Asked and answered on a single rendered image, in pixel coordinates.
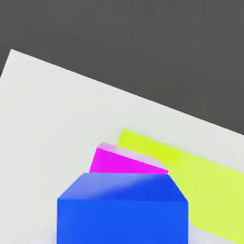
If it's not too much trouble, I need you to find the small blue cube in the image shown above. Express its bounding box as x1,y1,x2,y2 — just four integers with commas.
56,172,189,244

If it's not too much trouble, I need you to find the small magenta cube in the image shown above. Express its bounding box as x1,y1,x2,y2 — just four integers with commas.
89,142,169,175

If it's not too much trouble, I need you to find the large yellow box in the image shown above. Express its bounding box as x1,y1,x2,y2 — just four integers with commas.
116,128,244,244

